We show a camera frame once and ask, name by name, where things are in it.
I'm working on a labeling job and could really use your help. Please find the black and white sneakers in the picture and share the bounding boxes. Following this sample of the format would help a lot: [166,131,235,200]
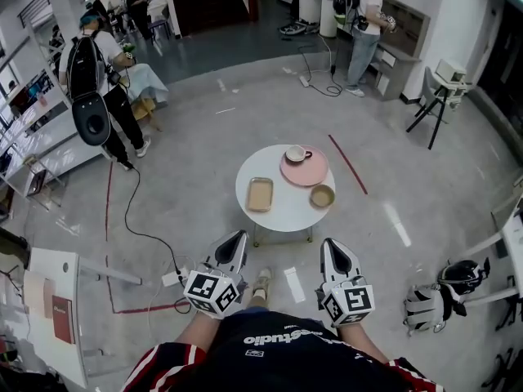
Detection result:
[279,21,320,37]

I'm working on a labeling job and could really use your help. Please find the person's beige shoe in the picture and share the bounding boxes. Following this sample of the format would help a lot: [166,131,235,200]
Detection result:
[252,266,274,297]

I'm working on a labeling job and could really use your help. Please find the pink round tray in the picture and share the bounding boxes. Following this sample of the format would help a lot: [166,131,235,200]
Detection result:
[279,145,329,187]

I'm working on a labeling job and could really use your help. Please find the grey chair with black legs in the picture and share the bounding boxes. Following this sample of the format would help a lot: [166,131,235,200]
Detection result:
[405,66,471,150]

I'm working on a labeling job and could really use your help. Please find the white and grey backpack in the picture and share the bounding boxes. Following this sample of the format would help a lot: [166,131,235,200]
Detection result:
[403,283,467,336]

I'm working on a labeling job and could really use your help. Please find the black bag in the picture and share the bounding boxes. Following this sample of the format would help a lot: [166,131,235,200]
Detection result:
[0,226,32,269]

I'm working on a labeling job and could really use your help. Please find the pale pink folder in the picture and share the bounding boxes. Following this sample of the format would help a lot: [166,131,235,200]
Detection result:
[23,270,56,319]

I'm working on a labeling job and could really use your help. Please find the person's right forearm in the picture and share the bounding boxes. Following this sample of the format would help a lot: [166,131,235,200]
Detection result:
[337,323,389,365]

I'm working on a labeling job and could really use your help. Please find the white and brown cup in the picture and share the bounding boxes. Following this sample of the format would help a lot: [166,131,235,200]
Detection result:
[284,145,314,163]

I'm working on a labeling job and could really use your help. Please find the white cylindrical bin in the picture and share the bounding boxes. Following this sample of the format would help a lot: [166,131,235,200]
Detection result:
[319,0,340,38]
[297,0,324,26]

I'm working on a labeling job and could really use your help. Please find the dark glass entrance door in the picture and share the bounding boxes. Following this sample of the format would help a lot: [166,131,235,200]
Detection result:
[476,0,523,138]

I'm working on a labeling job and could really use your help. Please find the black helmet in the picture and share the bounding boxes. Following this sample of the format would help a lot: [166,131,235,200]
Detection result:
[436,257,491,297]

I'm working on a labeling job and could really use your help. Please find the white round table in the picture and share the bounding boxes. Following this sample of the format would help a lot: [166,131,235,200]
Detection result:
[235,144,337,247]

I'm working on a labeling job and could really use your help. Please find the table with light blue cloth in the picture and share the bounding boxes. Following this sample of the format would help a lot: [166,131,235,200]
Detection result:
[118,62,169,132]

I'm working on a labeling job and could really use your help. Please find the small metal frame chair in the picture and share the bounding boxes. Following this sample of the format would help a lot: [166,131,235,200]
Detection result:
[22,155,66,212]

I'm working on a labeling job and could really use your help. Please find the white desk with round hole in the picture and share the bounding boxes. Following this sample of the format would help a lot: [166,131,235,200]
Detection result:
[22,247,144,390]

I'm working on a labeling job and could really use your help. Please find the beige small appliance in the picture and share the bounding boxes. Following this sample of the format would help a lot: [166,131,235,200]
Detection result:
[435,58,467,82]

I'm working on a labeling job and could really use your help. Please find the red book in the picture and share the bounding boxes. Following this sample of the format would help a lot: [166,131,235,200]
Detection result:
[51,294,78,345]

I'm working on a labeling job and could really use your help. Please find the beige rectangular tray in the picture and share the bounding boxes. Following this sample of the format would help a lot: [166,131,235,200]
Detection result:
[246,176,275,213]

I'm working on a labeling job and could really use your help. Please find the long white counter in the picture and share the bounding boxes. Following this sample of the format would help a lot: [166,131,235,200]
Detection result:
[0,67,107,199]

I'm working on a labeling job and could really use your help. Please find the person's black red-striped shirt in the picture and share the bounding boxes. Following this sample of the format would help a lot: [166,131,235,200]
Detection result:
[120,310,446,392]

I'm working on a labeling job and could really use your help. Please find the red floor tape strip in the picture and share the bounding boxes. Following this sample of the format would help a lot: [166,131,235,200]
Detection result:
[328,134,369,195]

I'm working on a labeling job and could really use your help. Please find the person's left forearm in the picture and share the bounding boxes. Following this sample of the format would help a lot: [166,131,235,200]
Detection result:
[173,311,225,350]

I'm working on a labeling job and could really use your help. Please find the black power cable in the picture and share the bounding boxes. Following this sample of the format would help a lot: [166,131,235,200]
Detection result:
[120,161,184,277]

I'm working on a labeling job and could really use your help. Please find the dark chair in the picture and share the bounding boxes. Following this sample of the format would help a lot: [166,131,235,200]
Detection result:
[147,4,172,42]

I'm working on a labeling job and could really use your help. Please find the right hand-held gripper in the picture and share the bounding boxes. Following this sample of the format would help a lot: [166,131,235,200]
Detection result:
[314,238,376,328]

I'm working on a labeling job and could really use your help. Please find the tan round bowl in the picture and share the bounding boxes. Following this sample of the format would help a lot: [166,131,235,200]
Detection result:
[309,184,336,210]

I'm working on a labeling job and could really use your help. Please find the white metal frame desk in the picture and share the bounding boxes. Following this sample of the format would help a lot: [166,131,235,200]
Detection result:
[459,194,523,305]

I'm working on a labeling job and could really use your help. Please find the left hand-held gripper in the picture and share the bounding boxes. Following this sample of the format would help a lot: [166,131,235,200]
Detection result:
[183,229,249,320]

